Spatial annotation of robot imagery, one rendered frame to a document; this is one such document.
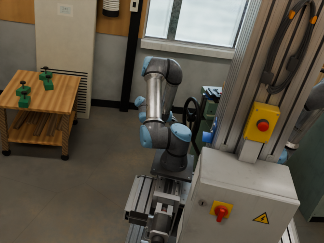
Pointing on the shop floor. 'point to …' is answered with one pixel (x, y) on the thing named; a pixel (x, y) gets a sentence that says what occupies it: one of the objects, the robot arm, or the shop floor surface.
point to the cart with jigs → (39, 109)
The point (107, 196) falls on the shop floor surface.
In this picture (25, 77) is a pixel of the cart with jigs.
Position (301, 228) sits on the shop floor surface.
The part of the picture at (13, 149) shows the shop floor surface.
